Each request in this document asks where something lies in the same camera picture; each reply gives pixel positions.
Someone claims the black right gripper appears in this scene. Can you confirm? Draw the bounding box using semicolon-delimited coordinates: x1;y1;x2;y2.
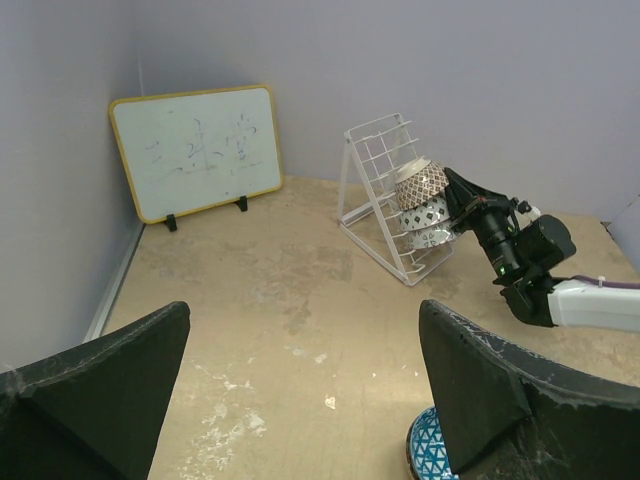
445;168;530;275

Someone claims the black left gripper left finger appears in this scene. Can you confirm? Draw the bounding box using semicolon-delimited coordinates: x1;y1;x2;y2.
1;301;190;479

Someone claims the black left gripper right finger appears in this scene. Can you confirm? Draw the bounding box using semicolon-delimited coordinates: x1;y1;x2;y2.
419;300;639;479

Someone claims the red diamond dot bowl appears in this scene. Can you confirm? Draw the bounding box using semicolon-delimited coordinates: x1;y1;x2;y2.
399;194;450;232

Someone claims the brown lattice pattern bowl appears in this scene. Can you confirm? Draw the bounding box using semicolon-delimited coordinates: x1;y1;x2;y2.
395;156;449;210

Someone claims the white wire dish rack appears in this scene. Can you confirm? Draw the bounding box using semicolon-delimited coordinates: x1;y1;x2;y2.
337;113;453;287

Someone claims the black floral pattern bowl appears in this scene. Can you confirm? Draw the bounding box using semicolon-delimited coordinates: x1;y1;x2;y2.
405;222;457;250

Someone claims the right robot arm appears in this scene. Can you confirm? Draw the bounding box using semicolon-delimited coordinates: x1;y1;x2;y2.
444;167;639;333

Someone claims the blue triangle pattern bowl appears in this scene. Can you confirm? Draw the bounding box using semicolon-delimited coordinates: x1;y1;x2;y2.
405;406;459;480

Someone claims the yellow framed whiteboard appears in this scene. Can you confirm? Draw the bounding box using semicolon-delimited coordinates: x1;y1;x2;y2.
109;84;284;230

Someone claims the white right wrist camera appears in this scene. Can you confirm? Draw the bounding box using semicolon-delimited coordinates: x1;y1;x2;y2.
516;200;541;222

